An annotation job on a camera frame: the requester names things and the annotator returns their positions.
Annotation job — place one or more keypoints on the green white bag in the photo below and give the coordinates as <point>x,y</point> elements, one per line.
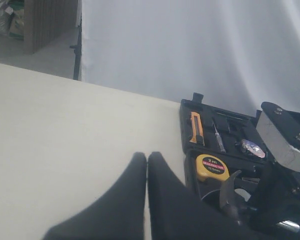
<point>17,24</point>

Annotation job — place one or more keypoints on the yellow utility knife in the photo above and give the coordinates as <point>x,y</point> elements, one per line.
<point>197,129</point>

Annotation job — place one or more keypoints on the PVC insulating tape roll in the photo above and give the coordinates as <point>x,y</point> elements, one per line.
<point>249,148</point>

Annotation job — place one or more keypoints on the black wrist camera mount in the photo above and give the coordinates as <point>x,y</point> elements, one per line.
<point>280,131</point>

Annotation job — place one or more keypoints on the black backdrop stand pole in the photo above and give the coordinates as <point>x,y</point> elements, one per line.
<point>77,49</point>

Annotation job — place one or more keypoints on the steel claw hammer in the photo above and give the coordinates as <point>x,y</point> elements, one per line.
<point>232,197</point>

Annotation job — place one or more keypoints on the white backdrop cloth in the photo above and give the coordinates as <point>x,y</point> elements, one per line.
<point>237,53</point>

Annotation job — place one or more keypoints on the brown wooden cabinet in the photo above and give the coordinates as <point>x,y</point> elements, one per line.
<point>46,20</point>

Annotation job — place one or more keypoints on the black plastic tool case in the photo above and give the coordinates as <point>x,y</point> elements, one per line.
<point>232,127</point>

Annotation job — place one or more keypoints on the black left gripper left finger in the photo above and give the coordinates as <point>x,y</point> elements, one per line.
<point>117,215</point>

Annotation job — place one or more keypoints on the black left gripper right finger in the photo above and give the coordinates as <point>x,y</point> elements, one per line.
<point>177,214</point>

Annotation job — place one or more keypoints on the clear tester screwdriver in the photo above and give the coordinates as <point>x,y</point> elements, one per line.
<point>218,138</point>

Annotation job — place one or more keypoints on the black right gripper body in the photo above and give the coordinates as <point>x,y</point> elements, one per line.
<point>288,182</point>

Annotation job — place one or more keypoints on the yellow tape measure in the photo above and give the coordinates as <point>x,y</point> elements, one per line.
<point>209,166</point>

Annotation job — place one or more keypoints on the grey plastic sack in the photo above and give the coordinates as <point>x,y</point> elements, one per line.
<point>5,17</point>

